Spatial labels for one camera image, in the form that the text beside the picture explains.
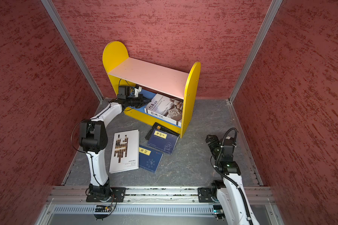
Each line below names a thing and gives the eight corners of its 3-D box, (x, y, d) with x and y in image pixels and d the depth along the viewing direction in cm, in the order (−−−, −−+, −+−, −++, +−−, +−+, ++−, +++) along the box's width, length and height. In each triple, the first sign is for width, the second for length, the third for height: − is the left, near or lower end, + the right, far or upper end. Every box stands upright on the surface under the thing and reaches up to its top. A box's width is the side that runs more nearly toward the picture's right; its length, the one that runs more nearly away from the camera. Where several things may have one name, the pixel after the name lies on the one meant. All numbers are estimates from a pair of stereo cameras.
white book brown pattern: (111, 173, 83) (108, 171, 80) (115, 135, 100) (114, 132, 97) (139, 169, 85) (138, 167, 82) (139, 132, 102) (138, 129, 99)
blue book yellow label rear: (146, 145, 94) (146, 143, 91) (155, 129, 102) (155, 127, 100) (172, 155, 90) (172, 153, 87) (179, 137, 98) (179, 135, 95)
